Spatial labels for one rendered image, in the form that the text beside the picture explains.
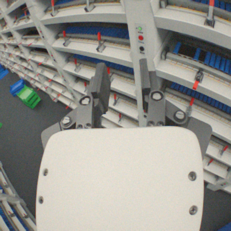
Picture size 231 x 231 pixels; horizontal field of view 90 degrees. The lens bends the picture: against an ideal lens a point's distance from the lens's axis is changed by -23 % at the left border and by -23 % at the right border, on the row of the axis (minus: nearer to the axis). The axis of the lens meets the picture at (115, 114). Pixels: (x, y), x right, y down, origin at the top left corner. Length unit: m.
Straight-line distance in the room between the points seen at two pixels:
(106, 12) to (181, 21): 0.26
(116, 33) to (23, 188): 1.69
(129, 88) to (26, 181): 1.47
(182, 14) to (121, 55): 0.31
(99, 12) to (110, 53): 0.20
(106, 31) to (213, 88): 0.54
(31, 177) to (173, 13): 1.76
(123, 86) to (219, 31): 0.54
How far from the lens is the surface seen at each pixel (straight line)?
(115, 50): 0.66
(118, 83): 0.79
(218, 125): 0.69
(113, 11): 0.54
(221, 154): 0.86
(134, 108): 0.91
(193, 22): 0.43
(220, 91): 0.53
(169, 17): 0.44
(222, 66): 0.57
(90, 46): 0.76
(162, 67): 0.55
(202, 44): 0.61
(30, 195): 1.73
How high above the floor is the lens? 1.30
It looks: 53 degrees down
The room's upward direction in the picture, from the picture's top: 17 degrees counter-clockwise
